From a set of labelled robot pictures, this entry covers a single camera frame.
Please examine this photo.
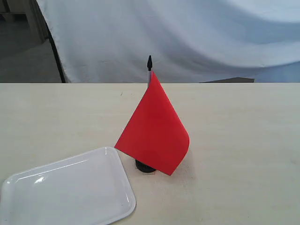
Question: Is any red flag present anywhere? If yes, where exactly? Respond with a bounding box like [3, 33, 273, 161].
[114, 57, 190, 175]

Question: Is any black round flag base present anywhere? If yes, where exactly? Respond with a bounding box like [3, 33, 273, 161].
[135, 160, 156, 174]

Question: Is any white backdrop cloth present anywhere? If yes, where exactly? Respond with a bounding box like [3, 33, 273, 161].
[38, 0, 300, 83]

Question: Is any white rectangular plastic tray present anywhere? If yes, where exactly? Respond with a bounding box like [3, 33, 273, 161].
[0, 147, 136, 225]

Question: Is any black backdrop stand pole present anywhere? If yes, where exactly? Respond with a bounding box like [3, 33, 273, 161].
[45, 23, 67, 83]

